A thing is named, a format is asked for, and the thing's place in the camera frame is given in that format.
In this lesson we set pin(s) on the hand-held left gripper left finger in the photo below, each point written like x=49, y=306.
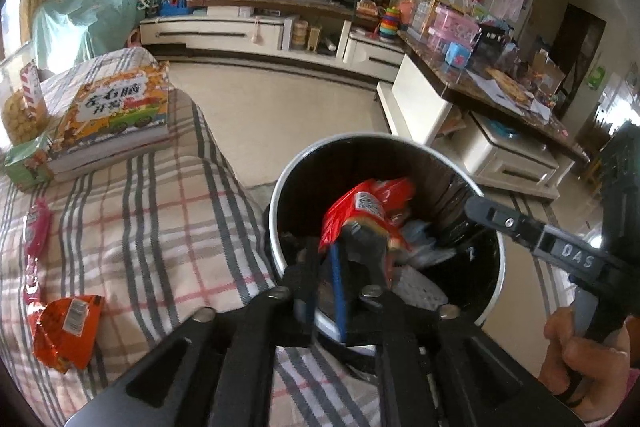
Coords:
x=302, y=292

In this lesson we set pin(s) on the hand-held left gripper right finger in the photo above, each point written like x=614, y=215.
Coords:
x=340, y=297

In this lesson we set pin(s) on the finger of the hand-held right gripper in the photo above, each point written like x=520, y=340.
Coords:
x=500, y=219

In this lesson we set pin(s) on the red snack wrapper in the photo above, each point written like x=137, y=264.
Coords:
x=360, y=207

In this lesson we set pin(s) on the black bin with white rim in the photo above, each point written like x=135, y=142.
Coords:
x=300, y=187

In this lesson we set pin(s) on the person's right hand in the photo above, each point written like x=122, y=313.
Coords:
x=585, y=367

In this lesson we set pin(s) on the white perforated plastic piece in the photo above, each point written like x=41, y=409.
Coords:
x=420, y=289

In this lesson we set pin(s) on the light blue wrapper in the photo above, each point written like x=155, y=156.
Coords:
x=417, y=234

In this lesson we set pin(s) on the cluttered coffee table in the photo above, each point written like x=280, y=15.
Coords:
x=430, y=107

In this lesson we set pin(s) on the plaid blanket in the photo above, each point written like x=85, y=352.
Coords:
x=150, y=232

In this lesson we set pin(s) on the small blue box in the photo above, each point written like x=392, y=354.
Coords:
x=457, y=55

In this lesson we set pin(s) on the pink storage box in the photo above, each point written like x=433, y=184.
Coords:
x=452, y=27

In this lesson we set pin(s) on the orange snack wrapper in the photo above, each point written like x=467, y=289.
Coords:
x=65, y=332

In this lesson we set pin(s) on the colourful picture book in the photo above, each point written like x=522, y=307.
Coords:
x=115, y=107

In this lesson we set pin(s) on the white television cabinet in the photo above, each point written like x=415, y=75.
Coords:
x=225, y=34

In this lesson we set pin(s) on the pink stick wrapper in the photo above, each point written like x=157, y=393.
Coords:
x=37, y=237

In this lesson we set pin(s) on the green box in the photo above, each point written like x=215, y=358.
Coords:
x=27, y=164

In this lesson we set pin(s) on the blue toy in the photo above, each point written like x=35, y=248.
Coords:
x=175, y=8

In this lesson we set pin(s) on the clear bag of snacks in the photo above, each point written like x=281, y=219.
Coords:
x=20, y=102

